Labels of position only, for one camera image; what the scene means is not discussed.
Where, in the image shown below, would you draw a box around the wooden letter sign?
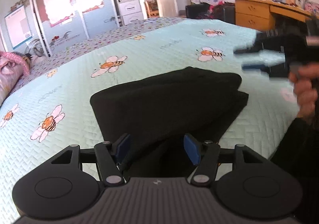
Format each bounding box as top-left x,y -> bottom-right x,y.
10,1 -> 28,12

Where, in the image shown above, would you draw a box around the blue-framed paper notice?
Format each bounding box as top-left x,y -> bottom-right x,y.
4,5 -> 33,50

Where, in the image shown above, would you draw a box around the white drawer cabinet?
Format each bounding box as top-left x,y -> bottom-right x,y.
118,0 -> 144,25

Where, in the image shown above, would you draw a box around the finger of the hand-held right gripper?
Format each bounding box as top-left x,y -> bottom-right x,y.
241,61 -> 287,79
233,32 -> 287,56

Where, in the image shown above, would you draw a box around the person's right hand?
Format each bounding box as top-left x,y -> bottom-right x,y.
288,62 -> 319,119

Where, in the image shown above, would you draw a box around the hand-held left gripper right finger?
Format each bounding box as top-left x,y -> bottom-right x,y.
184,134 -> 265,187

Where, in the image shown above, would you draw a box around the grey cloth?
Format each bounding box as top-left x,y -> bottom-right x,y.
29,38 -> 46,56

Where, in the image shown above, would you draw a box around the wooden desk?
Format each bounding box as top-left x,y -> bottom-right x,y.
231,0 -> 319,31

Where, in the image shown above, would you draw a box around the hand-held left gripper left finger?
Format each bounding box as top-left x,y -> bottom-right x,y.
50,133 -> 132,187

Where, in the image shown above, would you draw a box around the person's black clothing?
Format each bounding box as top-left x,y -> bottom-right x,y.
270,112 -> 319,224

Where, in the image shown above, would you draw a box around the bee-print quilted bed cover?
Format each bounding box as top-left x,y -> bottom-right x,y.
0,19 -> 299,219

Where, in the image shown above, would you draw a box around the red cloth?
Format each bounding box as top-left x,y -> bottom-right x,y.
209,2 -> 225,13

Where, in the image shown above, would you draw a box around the black fleece pants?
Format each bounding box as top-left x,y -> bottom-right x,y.
90,67 -> 243,172

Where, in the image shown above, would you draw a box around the black shirt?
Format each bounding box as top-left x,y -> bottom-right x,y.
125,91 -> 250,178

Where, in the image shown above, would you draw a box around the sliding-door wardrobe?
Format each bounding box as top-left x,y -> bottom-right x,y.
0,0 -> 120,58

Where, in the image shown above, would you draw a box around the heart-print bed sheet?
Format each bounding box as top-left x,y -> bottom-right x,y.
20,16 -> 190,82

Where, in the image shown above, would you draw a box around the wooden chair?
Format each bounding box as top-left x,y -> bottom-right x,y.
145,0 -> 160,18

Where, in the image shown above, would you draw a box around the floral duvet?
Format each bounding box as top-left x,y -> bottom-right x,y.
0,70 -> 23,107

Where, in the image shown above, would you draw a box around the pink garment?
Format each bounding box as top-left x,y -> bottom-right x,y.
0,51 -> 30,76

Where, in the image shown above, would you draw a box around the row of colourful books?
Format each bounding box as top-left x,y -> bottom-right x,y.
285,0 -> 319,14

